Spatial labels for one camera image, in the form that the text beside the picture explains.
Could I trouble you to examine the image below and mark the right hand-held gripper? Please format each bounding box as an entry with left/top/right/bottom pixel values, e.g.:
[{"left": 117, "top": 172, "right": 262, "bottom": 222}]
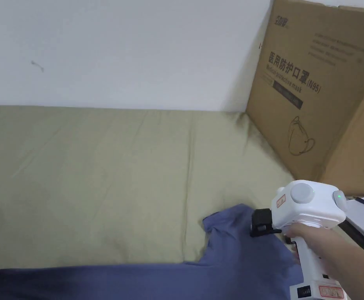
[{"left": 250, "top": 179, "right": 348, "bottom": 300}]

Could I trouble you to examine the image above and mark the blue shirt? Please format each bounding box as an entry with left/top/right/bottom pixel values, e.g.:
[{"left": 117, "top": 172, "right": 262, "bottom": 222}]
[{"left": 0, "top": 203, "right": 306, "bottom": 300}]

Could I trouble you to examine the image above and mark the person's right forearm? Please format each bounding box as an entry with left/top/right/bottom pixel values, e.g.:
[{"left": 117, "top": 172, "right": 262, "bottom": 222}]
[{"left": 317, "top": 232, "right": 364, "bottom": 300}]

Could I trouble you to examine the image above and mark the person's right hand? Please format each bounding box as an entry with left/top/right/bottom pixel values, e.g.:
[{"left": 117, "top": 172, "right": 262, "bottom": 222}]
[{"left": 284, "top": 223, "right": 330, "bottom": 261}]

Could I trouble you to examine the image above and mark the brown cardboard carton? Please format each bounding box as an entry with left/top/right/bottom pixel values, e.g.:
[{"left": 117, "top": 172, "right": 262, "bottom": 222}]
[{"left": 246, "top": 0, "right": 364, "bottom": 196}]

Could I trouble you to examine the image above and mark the bed with pale green sheet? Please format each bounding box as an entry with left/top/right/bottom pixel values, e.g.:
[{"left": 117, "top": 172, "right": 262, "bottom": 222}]
[{"left": 0, "top": 104, "right": 301, "bottom": 272}]

